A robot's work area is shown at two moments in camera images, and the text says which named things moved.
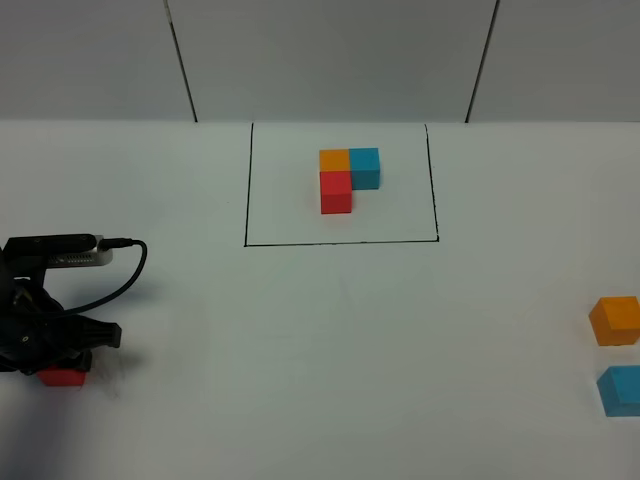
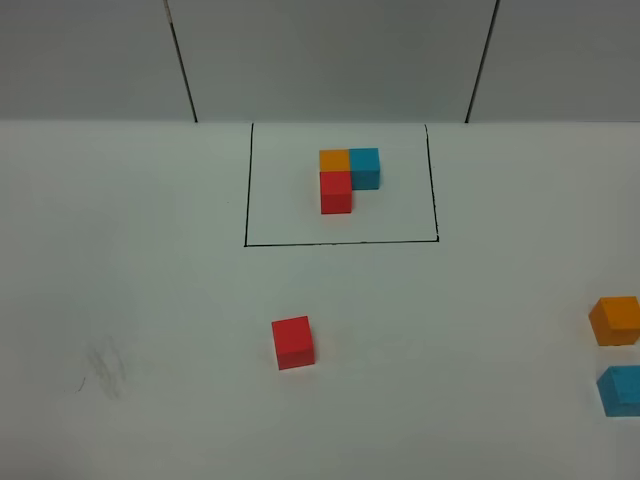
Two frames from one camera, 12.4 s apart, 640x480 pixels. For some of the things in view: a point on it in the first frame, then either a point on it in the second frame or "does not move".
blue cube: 619,390 does not move
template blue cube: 365,168 does not move
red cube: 63,377 → 293,341
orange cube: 616,320 does not move
